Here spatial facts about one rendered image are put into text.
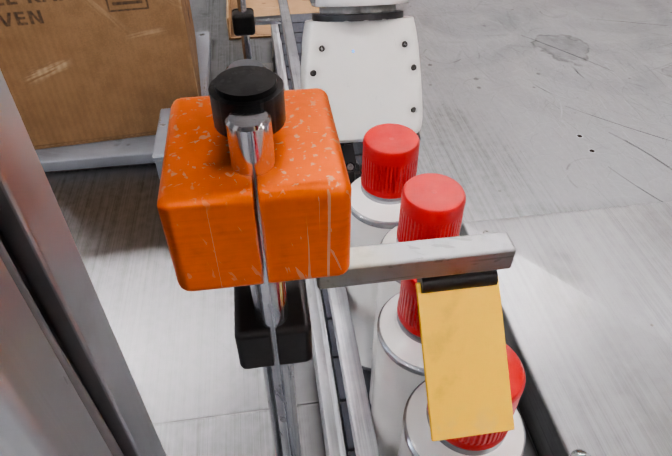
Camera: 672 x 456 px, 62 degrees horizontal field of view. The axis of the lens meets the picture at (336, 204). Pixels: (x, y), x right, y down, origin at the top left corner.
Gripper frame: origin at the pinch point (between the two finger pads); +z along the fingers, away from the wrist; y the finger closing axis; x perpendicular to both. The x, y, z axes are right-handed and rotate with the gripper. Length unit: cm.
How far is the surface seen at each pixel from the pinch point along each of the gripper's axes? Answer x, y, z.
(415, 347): -26.7, -2.0, -1.6
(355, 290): -14.4, -3.0, 2.2
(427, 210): -23.1, -0.5, -6.9
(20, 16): 20.0, -33.8, -15.8
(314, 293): -4.0, -5.2, 8.1
